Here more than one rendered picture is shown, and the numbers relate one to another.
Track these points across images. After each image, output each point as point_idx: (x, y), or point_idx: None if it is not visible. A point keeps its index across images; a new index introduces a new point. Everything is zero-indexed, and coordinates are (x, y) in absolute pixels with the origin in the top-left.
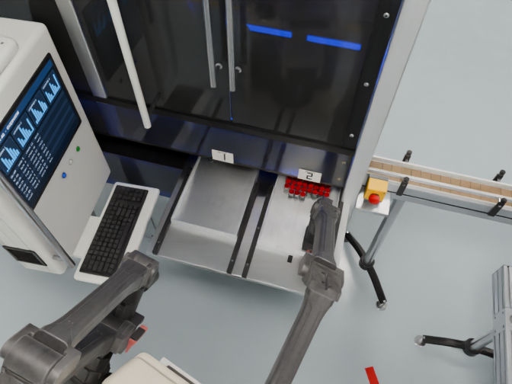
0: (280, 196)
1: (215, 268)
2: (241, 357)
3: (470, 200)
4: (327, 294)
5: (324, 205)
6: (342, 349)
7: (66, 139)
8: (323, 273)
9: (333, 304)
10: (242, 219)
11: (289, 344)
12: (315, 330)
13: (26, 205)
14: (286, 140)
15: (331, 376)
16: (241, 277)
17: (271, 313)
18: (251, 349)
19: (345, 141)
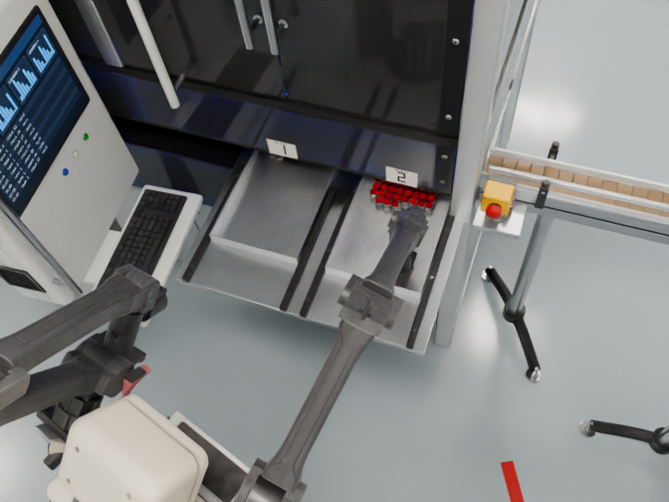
0: (365, 207)
1: (265, 303)
2: (325, 437)
3: (643, 216)
4: (363, 326)
5: (405, 215)
6: (469, 434)
7: (67, 123)
8: (367, 301)
9: (461, 371)
10: (308, 237)
11: (313, 389)
12: (346, 373)
13: (5, 206)
14: (362, 125)
15: (450, 471)
16: (299, 317)
17: (370, 379)
18: (337, 427)
19: (441, 125)
